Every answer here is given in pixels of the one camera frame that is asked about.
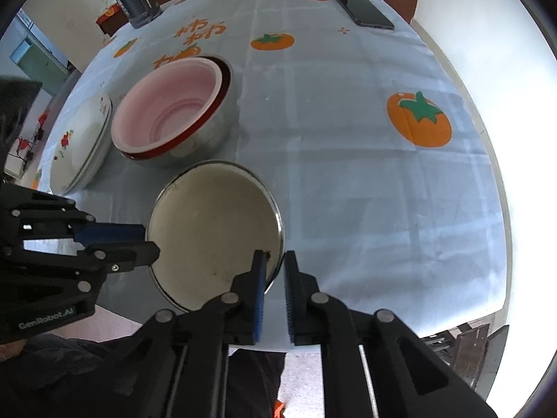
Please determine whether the round metal plate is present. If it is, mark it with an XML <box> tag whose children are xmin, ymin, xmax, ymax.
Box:
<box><xmin>146</xmin><ymin>160</ymin><xmax>285</xmax><ymax>314</ymax></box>

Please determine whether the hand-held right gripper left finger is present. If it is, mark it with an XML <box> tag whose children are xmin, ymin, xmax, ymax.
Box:
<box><xmin>72</xmin><ymin>250</ymin><xmax>267</xmax><ymax>418</ymax></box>

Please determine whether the red bowl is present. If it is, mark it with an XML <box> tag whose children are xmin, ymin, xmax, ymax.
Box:
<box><xmin>118</xmin><ymin>58</ymin><xmax>233</xmax><ymax>162</ymax></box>

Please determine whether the green door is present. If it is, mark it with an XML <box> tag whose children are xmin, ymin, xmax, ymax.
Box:
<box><xmin>9</xmin><ymin>37</ymin><xmax>68</xmax><ymax>96</ymax></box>

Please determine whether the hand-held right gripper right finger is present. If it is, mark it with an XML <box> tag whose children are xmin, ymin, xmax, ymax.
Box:
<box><xmin>284</xmin><ymin>250</ymin><xmax>499</xmax><ymax>418</ymax></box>

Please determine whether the pink plastic basin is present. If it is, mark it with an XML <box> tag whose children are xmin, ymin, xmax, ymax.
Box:
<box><xmin>111</xmin><ymin>57</ymin><xmax>223</xmax><ymax>156</ymax></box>

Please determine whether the black smartphone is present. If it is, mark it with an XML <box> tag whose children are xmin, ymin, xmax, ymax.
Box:
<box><xmin>334</xmin><ymin>0</ymin><xmax>396</xmax><ymax>31</ymax></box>

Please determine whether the dark wooden chair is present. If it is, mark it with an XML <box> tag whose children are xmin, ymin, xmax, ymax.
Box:
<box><xmin>420</xmin><ymin>322</ymin><xmax>510</xmax><ymax>397</ymax></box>

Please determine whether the white plate with red flower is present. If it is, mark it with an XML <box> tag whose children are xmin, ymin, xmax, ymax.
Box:
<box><xmin>49</xmin><ymin>94</ymin><xmax>113</xmax><ymax>193</ymax></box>

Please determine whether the persimmon printed tablecloth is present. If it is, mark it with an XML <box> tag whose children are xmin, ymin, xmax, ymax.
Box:
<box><xmin>32</xmin><ymin>0</ymin><xmax>510</xmax><ymax>353</ymax></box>

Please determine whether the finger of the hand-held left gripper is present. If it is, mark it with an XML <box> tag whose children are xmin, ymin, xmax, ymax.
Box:
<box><xmin>0</xmin><ymin>241</ymin><xmax>161</xmax><ymax>293</ymax></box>
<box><xmin>0</xmin><ymin>182</ymin><xmax>147</xmax><ymax>245</ymax></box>

